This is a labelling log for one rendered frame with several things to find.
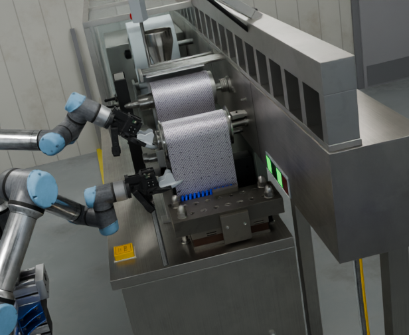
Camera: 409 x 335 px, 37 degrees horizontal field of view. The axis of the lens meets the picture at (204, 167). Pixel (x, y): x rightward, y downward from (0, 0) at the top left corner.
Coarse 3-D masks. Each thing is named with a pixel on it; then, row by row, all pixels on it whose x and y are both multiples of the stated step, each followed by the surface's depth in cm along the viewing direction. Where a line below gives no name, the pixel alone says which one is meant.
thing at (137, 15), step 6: (132, 0) 257; (138, 0) 256; (144, 0) 262; (132, 6) 258; (138, 6) 257; (144, 6) 262; (132, 12) 259; (138, 12) 259; (144, 12) 262; (132, 18) 260; (138, 18) 260; (144, 18) 261
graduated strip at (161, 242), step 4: (156, 212) 251; (152, 216) 248; (156, 216) 247; (156, 220) 244; (156, 224) 241; (156, 228) 238; (160, 228) 237; (156, 232) 235; (160, 232) 234; (160, 236) 231; (160, 240) 228; (160, 244) 226; (164, 244) 225; (160, 248) 223; (164, 248) 222; (160, 252) 220; (164, 252) 220; (164, 256) 217; (164, 260) 215; (164, 264) 212; (168, 264) 212
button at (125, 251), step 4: (128, 244) 225; (116, 248) 224; (120, 248) 223; (124, 248) 223; (128, 248) 222; (132, 248) 222; (116, 252) 221; (120, 252) 220; (124, 252) 220; (128, 252) 219; (132, 252) 219; (116, 256) 219; (120, 256) 219; (124, 256) 219; (128, 256) 220; (132, 256) 220; (116, 260) 219
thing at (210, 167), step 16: (224, 144) 225; (176, 160) 224; (192, 160) 225; (208, 160) 226; (224, 160) 227; (176, 176) 226; (192, 176) 227; (208, 176) 228; (224, 176) 230; (192, 192) 230
